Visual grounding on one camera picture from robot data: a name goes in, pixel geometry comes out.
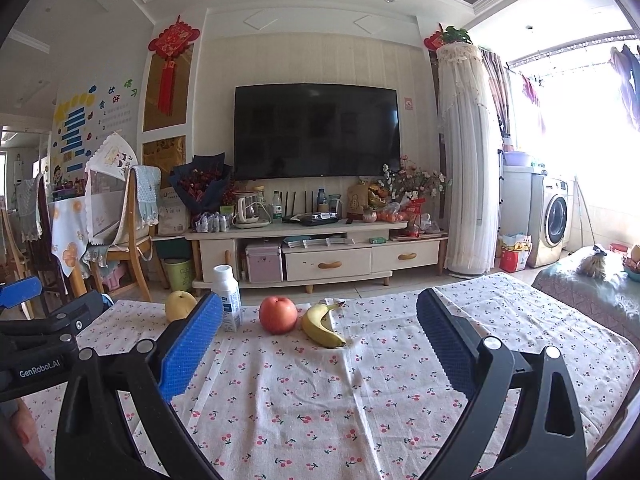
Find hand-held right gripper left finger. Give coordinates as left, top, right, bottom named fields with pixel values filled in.
left=54, top=290, right=225, bottom=480

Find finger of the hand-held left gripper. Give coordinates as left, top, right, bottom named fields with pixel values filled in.
left=0, top=293, right=116, bottom=357
left=0, top=275, right=44, bottom=312

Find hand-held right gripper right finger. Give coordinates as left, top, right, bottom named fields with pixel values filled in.
left=416, top=287, right=587, bottom=480

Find person's left hand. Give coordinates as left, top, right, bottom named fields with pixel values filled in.
left=9, top=402, right=47, bottom=467

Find yellow pear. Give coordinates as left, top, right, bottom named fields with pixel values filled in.
left=164, top=289, right=199, bottom=324

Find white blue-label plastic bottle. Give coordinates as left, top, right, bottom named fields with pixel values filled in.
left=212, top=264, right=244, bottom=334

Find orange print cloth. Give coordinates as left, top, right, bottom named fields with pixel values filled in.
left=50, top=197, right=92, bottom=279

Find green waste bin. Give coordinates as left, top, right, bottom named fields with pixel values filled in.
left=162, top=257, right=195, bottom=294

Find wooden chair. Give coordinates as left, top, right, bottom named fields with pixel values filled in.
left=82, top=165, right=162, bottom=307

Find red apple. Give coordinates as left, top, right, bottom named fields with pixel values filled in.
left=258, top=295, right=300, bottom=336

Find pink storage box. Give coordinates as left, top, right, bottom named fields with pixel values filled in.
left=244, top=242, right=284, bottom=284

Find pack of small bottles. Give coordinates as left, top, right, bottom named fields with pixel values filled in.
left=192, top=211, right=235, bottom=234

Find yellow banana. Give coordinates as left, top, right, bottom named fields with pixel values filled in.
left=300, top=299, right=347, bottom=350

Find red gift bag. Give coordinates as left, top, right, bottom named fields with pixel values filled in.
left=400, top=197, right=432, bottom=239

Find white lace cloth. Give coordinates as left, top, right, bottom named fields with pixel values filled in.
left=84, top=132, right=139, bottom=242

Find white cardboard box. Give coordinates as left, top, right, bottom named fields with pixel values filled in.
left=157, top=187, right=191, bottom=237

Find light blue knit cloth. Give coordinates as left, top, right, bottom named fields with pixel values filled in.
left=134, top=165, right=162, bottom=229

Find cherry print tablecloth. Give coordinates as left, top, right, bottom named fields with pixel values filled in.
left=19, top=272, right=640, bottom=480

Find glass electric kettle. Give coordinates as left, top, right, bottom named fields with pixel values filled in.
left=233, top=192, right=274, bottom=230

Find grey sofa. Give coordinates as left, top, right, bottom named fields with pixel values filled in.
left=532, top=249, right=640, bottom=343

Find cream television cabinet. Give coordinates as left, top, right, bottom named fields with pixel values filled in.
left=184, top=220, right=449, bottom=294

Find white washing machine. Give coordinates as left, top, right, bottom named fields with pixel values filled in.
left=528, top=175, right=571, bottom=269

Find dark wrapped flower bouquet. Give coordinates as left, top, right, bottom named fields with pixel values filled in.
left=168, top=152, right=236, bottom=214

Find grey plush toy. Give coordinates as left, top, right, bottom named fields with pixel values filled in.
left=575, top=244, right=609, bottom=281

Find artificial flower arrangement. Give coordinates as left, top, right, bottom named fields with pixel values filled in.
left=382, top=162, right=452, bottom=202

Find brown paper bag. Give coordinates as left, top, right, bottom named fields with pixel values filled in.
left=347, top=180, right=371, bottom=221

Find lace-covered standing air conditioner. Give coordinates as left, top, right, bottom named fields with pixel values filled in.
left=435, top=42, right=504, bottom=279

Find black router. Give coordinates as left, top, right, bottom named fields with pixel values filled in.
left=282, top=190, right=347, bottom=226

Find black television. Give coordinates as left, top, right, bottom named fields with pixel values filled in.
left=233, top=82, right=402, bottom=181

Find patterned curtain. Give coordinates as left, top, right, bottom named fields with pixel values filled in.
left=479, top=47, right=514, bottom=152

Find large red knot ornament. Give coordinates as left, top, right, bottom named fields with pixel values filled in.
left=148, top=15, right=202, bottom=119

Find small red knot ornament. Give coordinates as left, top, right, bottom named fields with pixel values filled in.
left=423, top=23, right=446, bottom=51

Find potted green plant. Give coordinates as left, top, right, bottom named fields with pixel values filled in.
left=440, top=25, right=474, bottom=46

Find hanging purple garment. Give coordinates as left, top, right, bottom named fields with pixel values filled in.
left=607, top=44, right=640, bottom=132

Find colourful wall stickers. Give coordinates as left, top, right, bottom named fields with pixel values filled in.
left=52, top=77, right=139, bottom=177

